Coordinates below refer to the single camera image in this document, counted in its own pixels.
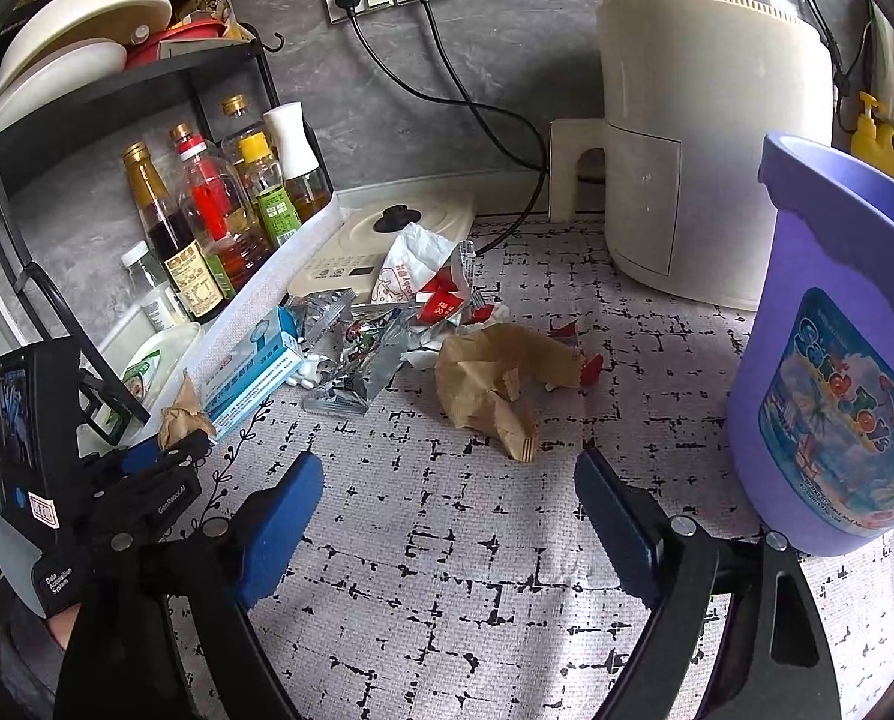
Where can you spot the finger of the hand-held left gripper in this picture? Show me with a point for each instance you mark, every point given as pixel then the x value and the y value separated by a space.
pixel 145 454
pixel 158 499

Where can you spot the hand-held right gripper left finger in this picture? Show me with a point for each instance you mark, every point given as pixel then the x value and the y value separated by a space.
pixel 282 532

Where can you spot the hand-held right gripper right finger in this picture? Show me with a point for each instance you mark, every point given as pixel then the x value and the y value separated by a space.
pixel 618 532

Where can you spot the small brown paper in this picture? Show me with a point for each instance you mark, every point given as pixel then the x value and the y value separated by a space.
pixel 181 416

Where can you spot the blue white cardboard box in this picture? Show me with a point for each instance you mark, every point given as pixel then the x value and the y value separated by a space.
pixel 252 382

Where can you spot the small red wrapper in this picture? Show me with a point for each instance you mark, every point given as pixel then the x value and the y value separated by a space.
pixel 591 370

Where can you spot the large silver printed wrapper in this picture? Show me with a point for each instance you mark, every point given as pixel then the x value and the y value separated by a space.
pixel 361 379

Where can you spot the brown paper bag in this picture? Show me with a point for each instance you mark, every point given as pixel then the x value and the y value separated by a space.
pixel 484 375

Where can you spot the red white wrapper scrap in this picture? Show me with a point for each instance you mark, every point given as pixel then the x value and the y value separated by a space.
pixel 567 328

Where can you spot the small silver foil wrapper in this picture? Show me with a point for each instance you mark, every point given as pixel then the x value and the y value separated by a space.
pixel 319 311

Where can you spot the red packet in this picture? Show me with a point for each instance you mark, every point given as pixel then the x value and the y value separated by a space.
pixel 447 304

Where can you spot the white red print paper bag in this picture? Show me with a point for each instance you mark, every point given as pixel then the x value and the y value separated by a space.
pixel 409 262

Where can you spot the purple plastic bucket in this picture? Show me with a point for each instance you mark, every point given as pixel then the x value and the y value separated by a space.
pixel 807 255

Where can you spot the person's left forearm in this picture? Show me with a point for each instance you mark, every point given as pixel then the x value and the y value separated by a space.
pixel 61 626

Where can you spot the green white packet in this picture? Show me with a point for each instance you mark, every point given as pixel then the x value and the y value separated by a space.
pixel 147 371

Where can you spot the white black patterned mat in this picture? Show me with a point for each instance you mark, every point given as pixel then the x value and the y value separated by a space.
pixel 454 540

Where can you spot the small clear jar white cap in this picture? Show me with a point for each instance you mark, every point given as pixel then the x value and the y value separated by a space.
pixel 147 277

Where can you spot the red label oil bottle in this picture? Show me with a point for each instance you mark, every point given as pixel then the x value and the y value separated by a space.
pixel 214 202

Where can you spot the yellow cap green label bottle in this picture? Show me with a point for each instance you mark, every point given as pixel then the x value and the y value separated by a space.
pixel 278 210

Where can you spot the beige kettle base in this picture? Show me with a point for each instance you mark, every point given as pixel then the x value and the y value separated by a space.
pixel 342 255

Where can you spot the gold cap clear bottle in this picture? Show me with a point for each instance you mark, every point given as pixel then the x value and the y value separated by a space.
pixel 235 120

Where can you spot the black metal shelf rack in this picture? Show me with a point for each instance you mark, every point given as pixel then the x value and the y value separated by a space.
pixel 117 97

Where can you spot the white top oil sprayer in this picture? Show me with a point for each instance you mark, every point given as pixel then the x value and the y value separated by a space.
pixel 289 135

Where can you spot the white plate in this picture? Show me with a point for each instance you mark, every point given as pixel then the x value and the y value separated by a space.
pixel 57 79

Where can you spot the red plastic container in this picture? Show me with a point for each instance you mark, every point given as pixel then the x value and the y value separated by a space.
pixel 184 37

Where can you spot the white deep bowl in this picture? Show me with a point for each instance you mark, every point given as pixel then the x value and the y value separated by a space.
pixel 79 15

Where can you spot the white air fryer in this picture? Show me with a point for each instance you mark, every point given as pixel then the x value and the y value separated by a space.
pixel 702 90

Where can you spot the yellow snack packet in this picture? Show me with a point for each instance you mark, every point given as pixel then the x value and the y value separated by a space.
pixel 214 7

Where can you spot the yellow detergent bottle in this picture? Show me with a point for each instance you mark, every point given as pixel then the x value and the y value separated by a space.
pixel 878 146

